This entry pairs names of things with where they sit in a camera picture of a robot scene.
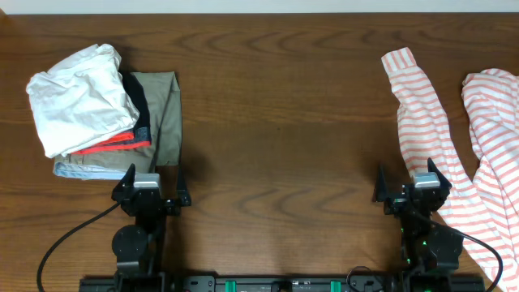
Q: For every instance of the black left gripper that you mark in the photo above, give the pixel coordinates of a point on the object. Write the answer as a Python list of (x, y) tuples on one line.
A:
[(172, 209)]

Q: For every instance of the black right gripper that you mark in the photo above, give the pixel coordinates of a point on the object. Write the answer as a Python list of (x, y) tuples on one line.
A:
[(396, 203)]

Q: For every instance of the red white striped shirt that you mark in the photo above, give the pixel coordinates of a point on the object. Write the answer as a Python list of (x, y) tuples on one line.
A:
[(484, 206)]

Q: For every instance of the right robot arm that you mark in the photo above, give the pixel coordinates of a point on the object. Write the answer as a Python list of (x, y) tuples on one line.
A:
[(429, 249)]

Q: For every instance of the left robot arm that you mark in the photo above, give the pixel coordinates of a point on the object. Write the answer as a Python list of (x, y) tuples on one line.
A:
[(138, 247)]

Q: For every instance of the navy and red folded garment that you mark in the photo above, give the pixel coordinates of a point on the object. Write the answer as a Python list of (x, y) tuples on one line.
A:
[(137, 137)]

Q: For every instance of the light blue folded garment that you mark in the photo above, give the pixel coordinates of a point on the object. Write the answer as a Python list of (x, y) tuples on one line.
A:
[(86, 172)]

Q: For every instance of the olive green folded garment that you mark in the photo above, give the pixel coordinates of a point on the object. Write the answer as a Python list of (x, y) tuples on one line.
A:
[(163, 96)]

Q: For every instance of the white crumpled garment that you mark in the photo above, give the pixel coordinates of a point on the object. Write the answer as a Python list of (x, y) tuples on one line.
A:
[(80, 101)]

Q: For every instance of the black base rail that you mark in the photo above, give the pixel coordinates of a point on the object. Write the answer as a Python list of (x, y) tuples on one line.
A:
[(356, 282)]

